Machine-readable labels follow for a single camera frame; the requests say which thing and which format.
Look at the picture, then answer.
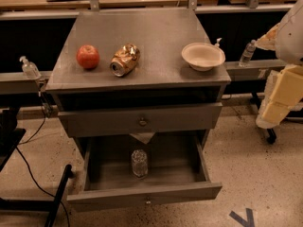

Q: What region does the right background water bottle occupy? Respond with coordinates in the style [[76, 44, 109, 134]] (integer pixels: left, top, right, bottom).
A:
[[239, 40, 256, 67]]

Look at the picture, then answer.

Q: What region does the sanitizer pump behind bowl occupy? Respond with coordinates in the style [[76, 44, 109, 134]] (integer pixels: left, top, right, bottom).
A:
[[214, 38, 222, 47]]

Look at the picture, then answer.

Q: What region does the clear plastic water bottle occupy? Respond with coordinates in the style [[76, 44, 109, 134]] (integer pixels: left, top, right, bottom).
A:
[[131, 149, 148, 178]]

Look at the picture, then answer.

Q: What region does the red apple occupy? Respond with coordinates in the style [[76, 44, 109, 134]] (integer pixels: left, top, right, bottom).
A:
[[76, 44, 99, 69]]

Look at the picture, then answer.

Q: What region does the white paper bowl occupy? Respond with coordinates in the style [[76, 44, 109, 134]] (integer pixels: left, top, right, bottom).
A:
[[181, 43, 225, 72]]

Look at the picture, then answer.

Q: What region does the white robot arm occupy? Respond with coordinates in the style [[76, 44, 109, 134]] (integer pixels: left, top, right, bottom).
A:
[[256, 0, 303, 129]]

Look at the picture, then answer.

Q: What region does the grey metal rail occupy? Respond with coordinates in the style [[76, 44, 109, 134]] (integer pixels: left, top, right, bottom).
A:
[[0, 60, 286, 95]]

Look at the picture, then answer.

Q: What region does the crushed gold soda can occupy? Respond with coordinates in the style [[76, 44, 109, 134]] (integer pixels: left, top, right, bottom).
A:
[[110, 44, 140, 77]]

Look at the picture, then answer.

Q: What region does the closed grey upper drawer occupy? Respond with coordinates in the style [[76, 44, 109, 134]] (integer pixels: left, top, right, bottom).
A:
[[59, 103, 223, 137]]

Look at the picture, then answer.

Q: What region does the black stand leg left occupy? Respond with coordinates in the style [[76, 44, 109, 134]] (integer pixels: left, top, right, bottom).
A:
[[0, 165, 73, 227]]

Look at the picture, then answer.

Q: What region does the black table leg right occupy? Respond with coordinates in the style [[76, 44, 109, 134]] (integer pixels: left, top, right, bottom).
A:
[[250, 92, 303, 145]]

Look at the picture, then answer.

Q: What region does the grey drawer cabinet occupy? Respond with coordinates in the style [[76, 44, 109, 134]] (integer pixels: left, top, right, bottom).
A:
[[46, 9, 230, 149]]

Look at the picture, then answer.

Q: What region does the black floor cable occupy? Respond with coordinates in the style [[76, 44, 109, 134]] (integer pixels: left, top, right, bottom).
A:
[[14, 106, 71, 227]]

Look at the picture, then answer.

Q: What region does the left hand sanitizer bottle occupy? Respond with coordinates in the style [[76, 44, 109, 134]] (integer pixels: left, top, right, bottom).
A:
[[19, 56, 42, 79]]

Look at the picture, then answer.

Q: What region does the open grey lower drawer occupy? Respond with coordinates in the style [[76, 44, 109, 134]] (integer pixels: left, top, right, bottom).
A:
[[67, 131, 222, 211]]

